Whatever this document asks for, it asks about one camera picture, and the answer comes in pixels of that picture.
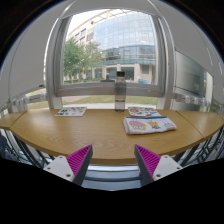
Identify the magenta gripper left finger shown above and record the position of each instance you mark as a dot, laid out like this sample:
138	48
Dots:
72	167

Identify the white window frame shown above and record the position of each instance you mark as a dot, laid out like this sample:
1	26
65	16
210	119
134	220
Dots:
112	40

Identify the right sticker sheet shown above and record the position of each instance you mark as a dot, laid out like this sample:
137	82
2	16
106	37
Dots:
142	112

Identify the sticker sheet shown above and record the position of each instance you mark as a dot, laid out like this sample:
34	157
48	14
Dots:
71	111
142	112

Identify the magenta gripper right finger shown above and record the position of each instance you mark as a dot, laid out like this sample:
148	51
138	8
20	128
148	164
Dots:
152	166

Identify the left sticker sheet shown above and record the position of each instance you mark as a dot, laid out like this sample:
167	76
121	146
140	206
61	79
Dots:
71	111

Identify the clear water bottle black cap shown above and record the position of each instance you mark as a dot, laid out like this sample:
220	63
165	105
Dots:
120	92

